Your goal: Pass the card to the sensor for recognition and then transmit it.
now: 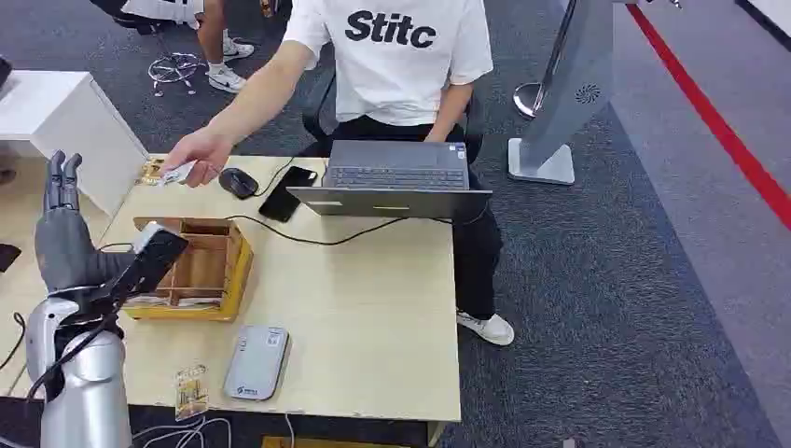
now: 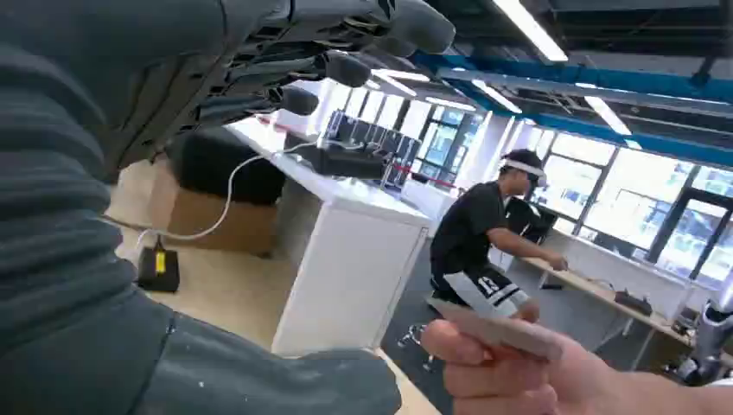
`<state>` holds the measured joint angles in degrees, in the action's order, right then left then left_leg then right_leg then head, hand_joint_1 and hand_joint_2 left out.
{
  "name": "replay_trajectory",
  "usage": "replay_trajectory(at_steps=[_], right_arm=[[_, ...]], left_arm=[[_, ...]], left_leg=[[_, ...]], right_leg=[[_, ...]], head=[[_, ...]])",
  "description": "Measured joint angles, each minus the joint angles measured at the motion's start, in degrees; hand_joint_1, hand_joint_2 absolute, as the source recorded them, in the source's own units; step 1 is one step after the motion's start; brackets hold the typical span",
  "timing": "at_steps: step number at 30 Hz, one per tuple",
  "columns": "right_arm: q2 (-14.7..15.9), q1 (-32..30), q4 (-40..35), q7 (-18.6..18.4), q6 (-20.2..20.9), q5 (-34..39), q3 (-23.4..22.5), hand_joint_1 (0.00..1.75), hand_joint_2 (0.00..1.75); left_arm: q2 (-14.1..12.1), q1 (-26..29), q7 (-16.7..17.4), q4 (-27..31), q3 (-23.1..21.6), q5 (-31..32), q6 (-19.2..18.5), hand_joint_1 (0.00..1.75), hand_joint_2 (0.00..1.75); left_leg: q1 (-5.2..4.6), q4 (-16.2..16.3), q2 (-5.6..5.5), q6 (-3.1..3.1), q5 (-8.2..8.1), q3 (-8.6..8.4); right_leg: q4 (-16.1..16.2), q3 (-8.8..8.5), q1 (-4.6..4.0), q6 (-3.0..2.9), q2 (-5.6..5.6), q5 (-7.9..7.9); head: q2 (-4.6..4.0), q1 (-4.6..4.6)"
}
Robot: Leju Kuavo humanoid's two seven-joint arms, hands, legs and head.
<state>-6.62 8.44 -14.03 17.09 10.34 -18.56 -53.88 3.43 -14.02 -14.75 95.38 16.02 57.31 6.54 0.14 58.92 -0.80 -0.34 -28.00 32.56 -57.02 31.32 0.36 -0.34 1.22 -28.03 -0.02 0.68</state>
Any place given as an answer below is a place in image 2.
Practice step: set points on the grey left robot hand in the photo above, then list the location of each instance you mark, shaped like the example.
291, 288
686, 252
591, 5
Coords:
143, 57

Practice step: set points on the person's hand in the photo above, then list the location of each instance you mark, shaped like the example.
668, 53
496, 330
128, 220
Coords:
515, 384

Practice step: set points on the pale grey card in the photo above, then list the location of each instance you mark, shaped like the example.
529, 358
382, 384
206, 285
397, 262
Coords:
504, 332

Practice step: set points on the ribbed grey left robot arm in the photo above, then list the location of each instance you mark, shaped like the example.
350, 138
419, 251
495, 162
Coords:
46, 200

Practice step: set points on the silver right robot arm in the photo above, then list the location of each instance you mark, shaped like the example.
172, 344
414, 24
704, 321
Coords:
713, 338

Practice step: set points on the office chair base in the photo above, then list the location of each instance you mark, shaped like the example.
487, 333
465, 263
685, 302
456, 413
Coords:
415, 341

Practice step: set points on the long wooden desk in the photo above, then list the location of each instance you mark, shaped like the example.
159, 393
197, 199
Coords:
595, 295

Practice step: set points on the black cushion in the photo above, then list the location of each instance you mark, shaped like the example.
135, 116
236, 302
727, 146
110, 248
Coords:
217, 166

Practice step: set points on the small black desk object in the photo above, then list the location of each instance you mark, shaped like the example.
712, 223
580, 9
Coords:
633, 303

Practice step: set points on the seated person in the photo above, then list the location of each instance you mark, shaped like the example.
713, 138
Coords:
467, 229

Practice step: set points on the black monitor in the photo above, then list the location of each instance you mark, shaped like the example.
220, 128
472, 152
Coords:
532, 220

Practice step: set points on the brown cardboard box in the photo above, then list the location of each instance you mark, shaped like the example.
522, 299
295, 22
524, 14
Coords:
229, 226

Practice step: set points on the white desk cabinet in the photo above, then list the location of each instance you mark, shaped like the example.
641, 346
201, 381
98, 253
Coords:
349, 269

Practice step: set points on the black power box yellow label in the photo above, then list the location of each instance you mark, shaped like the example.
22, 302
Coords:
158, 269

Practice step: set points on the white headset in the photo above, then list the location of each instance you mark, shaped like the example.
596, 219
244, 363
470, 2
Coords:
524, 168

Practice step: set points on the red strip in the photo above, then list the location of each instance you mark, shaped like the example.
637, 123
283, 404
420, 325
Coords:
426, 177

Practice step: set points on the black desktop device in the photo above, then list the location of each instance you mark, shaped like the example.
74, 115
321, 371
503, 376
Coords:
343, 163

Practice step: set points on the clear acrylic rack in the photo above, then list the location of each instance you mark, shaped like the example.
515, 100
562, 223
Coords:
381, 140

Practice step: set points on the ceiling light strip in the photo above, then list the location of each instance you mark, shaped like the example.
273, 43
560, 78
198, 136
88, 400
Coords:
450, 104
532, 28
607, 113
395, 83
497, 96

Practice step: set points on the blue ceiling beam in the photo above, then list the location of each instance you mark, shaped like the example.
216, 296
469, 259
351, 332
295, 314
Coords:
572, 74

